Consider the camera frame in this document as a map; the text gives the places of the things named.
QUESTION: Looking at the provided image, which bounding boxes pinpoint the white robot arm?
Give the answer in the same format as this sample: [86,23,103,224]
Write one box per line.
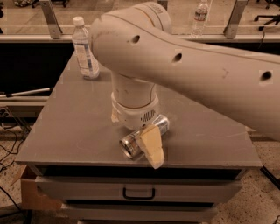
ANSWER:
[89,2,280,140]

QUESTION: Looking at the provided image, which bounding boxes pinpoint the grey metal rod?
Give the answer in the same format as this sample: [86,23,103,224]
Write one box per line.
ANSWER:
[0,87,53,98]

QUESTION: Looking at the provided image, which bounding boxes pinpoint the brown cardboard box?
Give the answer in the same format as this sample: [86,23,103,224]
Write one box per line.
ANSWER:
[12,165,62,211]

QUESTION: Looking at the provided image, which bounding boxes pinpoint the distant clear water bottle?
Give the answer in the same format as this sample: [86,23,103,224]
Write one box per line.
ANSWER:
[191,0,209,38]

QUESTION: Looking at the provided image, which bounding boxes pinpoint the clear plastic water bottle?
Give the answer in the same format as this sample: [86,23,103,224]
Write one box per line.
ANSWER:
[72,17,100,80]

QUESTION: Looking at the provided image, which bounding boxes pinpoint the black floor cables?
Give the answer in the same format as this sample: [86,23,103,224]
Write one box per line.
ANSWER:
[0,107,33,224]

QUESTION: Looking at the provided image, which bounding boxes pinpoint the grey upper drawer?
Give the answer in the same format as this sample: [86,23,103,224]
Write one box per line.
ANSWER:
[35,176,242,203]

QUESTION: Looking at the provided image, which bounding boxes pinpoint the silver blue redbull can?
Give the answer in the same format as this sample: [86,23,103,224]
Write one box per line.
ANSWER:
[119,115,170,160]

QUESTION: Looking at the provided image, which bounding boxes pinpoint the black office chair base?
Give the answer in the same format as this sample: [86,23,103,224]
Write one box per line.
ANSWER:
[254,0,280,31]

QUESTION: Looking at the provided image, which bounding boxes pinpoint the metal railing with posts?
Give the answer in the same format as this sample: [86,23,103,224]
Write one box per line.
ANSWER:
[0,0,280,39]

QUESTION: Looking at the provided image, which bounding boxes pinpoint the grey lower drawer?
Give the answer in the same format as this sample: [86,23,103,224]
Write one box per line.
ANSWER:
[61,204,217,222]

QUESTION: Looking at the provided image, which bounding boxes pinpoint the grey drawer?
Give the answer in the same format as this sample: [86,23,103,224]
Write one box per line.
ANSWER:
[61,204,217,222]
[35,176,242,203]

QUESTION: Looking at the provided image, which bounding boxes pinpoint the black drawer handle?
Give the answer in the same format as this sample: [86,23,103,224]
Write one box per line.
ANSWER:
[122,187,156,200]

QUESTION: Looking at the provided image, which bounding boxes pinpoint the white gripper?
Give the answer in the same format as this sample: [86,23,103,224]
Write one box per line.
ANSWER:
[111,94,165,169]

